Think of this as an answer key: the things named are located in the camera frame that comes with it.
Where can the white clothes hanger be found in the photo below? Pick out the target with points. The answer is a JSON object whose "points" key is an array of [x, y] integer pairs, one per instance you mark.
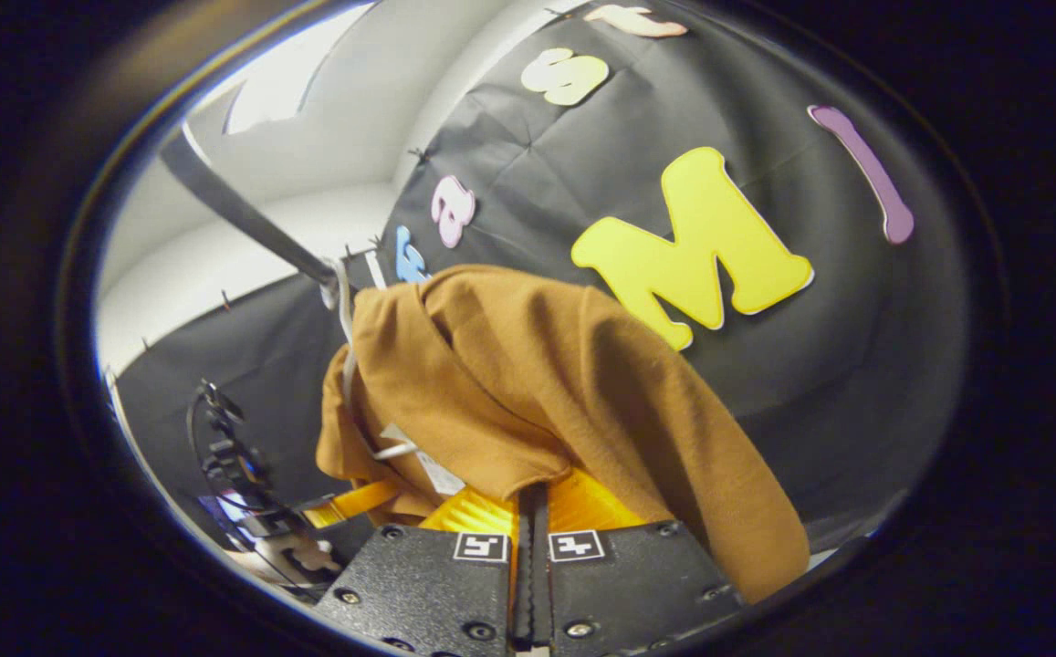
{"points": [[345, 319]]}

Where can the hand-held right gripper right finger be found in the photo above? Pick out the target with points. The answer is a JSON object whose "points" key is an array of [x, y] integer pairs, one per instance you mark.
{"points": [[628, 584]]}

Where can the ceiling light panel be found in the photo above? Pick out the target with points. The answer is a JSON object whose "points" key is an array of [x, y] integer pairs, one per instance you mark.
{"points": [[295, 73]]}

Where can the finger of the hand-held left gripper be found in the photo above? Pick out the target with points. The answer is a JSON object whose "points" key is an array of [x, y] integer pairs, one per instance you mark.
{"points": [[350, 504]]}

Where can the black backdrop cloth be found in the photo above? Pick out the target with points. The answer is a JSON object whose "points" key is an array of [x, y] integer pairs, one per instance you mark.
{"points": [[765, 365]]}

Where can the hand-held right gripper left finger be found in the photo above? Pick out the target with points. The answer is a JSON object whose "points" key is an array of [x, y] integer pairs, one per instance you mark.
{"points": [[418, 593]]}

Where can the brown shirt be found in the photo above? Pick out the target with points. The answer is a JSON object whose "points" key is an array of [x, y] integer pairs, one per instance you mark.
{"points": [[537, 392]]}

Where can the black garment rack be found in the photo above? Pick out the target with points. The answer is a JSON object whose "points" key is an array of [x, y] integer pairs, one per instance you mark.
{"points": [[245, 214]]}

